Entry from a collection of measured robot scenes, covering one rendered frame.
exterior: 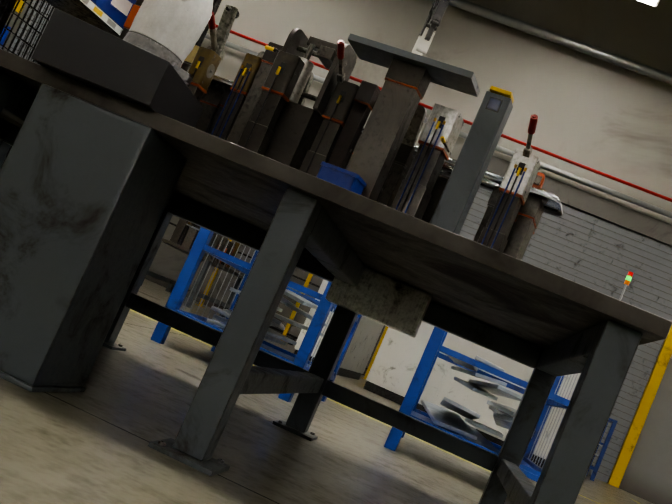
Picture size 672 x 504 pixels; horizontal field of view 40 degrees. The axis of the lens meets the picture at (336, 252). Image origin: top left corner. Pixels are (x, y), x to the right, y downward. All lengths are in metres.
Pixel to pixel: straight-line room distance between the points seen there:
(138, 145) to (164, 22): 0.34
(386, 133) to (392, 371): 8.29
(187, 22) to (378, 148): 0.60
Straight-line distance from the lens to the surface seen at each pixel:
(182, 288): 4.91
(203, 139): 2.18
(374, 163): 2.51
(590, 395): 2.09
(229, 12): 3.05
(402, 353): 10.71
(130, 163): 2.21
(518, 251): 2.71
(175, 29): 2.38
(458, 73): 2.51
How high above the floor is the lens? 0.38
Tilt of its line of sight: 5 degrees up
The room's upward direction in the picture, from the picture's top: 24 degrees clockwise
